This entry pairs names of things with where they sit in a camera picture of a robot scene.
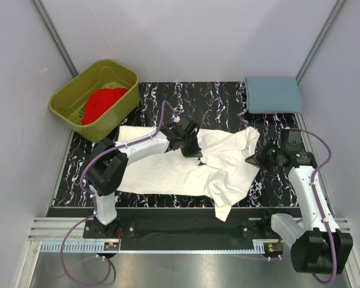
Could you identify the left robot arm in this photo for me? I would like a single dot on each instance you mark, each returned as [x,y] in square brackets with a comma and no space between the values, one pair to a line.
[109,160]

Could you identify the red t shirt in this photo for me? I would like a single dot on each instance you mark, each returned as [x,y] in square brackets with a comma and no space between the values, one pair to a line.
[100,101]

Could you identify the white printed t shirt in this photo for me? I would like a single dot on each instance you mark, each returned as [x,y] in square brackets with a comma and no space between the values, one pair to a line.
[226,178]

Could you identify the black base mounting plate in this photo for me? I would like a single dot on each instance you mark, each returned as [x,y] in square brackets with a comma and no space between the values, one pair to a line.
[132,223]

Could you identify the folded blue t shirt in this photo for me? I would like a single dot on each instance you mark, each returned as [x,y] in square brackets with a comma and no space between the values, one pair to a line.
[268,95]

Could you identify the slotted grey cable duct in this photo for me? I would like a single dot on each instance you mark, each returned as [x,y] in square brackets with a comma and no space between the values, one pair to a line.
[103,247]

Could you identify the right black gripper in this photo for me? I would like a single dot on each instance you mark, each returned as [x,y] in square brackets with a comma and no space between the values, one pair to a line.
[257,160]

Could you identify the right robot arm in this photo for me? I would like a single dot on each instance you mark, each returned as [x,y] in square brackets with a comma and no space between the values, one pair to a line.
[317,245]

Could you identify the olive green plastic basket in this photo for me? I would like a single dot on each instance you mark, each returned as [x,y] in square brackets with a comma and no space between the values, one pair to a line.
[69,103]

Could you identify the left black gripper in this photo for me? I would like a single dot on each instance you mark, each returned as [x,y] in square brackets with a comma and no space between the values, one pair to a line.
[195,151]

